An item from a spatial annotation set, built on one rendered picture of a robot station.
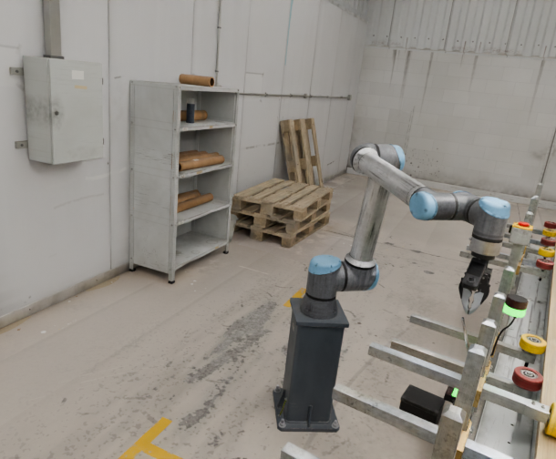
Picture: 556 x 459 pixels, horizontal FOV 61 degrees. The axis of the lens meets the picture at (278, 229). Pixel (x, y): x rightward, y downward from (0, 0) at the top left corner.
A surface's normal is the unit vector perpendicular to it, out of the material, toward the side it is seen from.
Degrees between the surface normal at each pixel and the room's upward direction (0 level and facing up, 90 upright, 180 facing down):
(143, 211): 90
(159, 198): 90
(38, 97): 90
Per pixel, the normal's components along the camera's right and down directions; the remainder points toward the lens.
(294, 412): 0.09, 0.31
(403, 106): -0.42, 0.24
